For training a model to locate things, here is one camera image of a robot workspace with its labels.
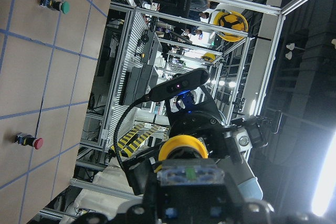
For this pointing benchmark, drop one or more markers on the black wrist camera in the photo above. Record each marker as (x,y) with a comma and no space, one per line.
(184,82)

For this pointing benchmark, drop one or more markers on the yellow push button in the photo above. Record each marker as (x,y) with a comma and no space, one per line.
(184,162)

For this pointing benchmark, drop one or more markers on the green push button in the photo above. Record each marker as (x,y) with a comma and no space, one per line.
(59,6)

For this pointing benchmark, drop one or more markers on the small yellow hard hat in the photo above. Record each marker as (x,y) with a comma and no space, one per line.
(208,57)

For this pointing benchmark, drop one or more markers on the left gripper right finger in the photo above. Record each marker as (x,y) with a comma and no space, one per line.
(228,192)

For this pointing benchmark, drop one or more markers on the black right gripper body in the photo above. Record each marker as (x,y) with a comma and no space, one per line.
(204,121)

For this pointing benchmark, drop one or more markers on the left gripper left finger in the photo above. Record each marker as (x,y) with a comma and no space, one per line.
(137,170)

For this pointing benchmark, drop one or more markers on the red push button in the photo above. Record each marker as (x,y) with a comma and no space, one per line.
(29,140)

